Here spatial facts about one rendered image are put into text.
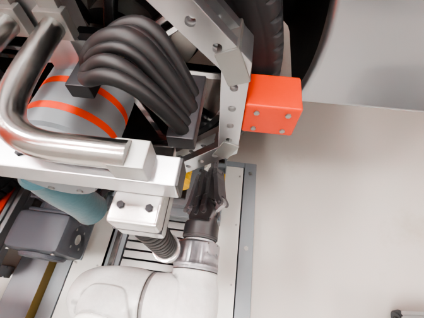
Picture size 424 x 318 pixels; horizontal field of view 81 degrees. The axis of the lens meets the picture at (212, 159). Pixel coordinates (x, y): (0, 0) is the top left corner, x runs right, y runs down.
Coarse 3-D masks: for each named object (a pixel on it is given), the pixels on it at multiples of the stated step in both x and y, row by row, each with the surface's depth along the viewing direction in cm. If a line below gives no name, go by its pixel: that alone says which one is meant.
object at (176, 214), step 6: (222, 162) 114; (222, 168) 116; (108, 192) 108; (108, 198) 108; (108, 204) 108; (108, 210) 109; (174, 210) 106; (180, 210) 106; (174, 216) 104; (180, 216) 103; (186, 216) 103
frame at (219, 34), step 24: (168, 0) 27; (192, 0) 26; (216, 0) 30; (192, 24) 29; (216, 24) 28; (240, 24) 33; (216, 48) 32; (240, 48) 31; (240, 72) 33; (240, 96) 37; (240, 120) 42; (216, 144) 51; (192, 168) 60
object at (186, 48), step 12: (84, 0) 54; (96, 0) 49; (120, 0) 48; (132, 0) 48; (144, 0) 50; (120, 12) 50; (132, 12) 50; (144, 12) 50; (156, 12) 53; (180, 36) 58; (180, 48) 61; (192, 48) 61
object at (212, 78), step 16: (80, 0) 40; (112, 0) 38; (96, 16) 43; (112, 16) 40; (160, 16) 39; (16, 48) 48; (0, 64) 51; (48, 64) 62; (192, 64) 48; (208, 80) 69; (32, 96) 58; (208, 96) 64; (144, 112) 60; (208, 112) 59; (128, 128) 70; (144, 128) 70; (160, 128) 66; (208, 128) 59
